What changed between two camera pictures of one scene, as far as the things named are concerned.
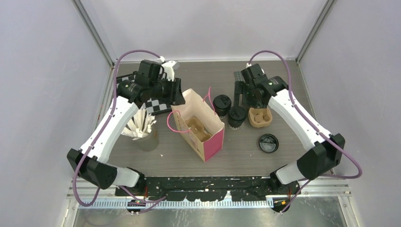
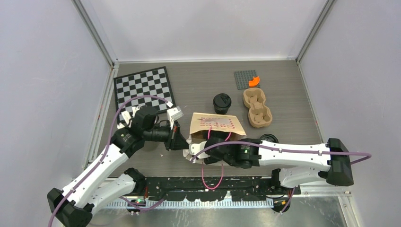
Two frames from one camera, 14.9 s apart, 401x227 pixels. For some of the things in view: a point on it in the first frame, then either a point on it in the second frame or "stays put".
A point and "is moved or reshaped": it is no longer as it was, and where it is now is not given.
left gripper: [175, 97] → [177, 141]
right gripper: [240, 88] → [211, 159]
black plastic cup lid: [222, 101] stays put
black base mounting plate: [208, 188] stays put
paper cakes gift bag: [199, 125] is moved or reshaped
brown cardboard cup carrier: [259, 117] stays put
